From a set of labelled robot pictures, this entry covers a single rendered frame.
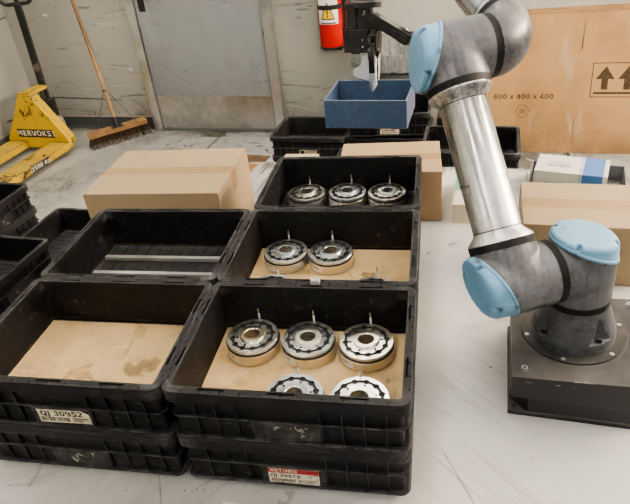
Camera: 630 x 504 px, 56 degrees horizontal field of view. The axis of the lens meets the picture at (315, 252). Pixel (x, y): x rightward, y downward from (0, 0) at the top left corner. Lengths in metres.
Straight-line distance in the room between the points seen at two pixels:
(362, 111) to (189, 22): 3.15
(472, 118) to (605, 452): 0.63
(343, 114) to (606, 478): 0.93
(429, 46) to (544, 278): 0.44
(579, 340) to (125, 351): 0.87
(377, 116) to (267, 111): 3.06
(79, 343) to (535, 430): 0.91
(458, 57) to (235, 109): 3.56
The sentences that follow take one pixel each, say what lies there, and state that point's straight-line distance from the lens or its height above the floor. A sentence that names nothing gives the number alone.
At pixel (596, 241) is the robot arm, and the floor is 1.03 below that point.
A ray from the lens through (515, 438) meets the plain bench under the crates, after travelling 1.20.
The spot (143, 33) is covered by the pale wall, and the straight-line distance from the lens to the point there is 4.71.
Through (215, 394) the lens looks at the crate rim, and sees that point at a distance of 0.97.
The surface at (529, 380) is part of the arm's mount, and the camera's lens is 1.17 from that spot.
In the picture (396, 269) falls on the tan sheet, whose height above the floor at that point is 0.83.
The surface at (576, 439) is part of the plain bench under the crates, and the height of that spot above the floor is 0.70.
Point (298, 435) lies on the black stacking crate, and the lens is 1.01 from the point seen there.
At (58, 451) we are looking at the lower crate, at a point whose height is 0.75.
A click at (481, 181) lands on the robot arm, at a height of 1.13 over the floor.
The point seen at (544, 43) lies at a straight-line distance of 3.94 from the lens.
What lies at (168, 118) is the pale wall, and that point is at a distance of 4.84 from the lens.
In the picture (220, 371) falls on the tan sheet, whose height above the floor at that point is 0.83.
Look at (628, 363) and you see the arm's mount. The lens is 1.23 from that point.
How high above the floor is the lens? 1.61
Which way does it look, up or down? 33 degrees down
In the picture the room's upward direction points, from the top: 6 degrees counter-clockwise
